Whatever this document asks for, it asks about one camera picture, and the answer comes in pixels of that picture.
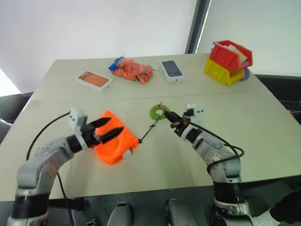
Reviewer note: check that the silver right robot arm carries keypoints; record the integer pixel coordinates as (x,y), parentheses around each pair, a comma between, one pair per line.
(221,153)

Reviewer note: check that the white phone box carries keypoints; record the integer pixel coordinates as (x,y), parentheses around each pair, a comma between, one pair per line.
(172,70)

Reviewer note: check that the white cards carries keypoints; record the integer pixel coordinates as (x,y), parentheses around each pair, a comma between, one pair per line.
(240,55)

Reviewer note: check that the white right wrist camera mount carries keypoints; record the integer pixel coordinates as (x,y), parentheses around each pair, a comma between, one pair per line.
(198,110)

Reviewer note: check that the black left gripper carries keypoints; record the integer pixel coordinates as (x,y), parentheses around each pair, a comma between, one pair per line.
(90,137)

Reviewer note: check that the mesh bag of orange items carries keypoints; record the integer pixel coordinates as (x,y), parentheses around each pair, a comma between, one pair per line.
(132,70)

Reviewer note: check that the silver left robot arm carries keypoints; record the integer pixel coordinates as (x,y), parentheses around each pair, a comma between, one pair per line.
(42,160)

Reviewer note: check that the small orange object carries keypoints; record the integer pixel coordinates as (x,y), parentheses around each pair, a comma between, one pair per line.
(289,110)

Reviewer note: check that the orange phone box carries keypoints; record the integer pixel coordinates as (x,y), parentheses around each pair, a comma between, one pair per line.
(94,80)

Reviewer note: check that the purple round item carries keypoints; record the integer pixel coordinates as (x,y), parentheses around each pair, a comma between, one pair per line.
(246,75)

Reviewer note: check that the dark window pillar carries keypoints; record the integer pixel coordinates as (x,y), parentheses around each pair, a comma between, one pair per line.
(196,26)

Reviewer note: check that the small red tag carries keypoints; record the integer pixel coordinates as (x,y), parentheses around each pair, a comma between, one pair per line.
(160,104)

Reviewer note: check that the yellow plastic bin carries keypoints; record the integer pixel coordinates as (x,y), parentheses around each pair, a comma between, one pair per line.
(217,71)

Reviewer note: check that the grey chair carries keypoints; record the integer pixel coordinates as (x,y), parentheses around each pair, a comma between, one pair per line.
(4,129)

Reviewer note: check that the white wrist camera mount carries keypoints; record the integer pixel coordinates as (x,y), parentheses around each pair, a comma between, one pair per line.
(198,110)
(76,117)

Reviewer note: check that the black rounded object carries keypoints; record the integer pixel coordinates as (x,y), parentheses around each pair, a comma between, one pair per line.
(288,207)

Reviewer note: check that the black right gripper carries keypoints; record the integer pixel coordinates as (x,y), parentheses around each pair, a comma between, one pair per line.
(181,127)

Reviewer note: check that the red plastic bin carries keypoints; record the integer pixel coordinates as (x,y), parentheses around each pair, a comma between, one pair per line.
(225,57)

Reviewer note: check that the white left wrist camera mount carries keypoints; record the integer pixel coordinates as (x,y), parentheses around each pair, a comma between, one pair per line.
(76,117)

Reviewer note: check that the orange fabric pouch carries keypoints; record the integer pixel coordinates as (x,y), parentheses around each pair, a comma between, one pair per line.
(115,148)

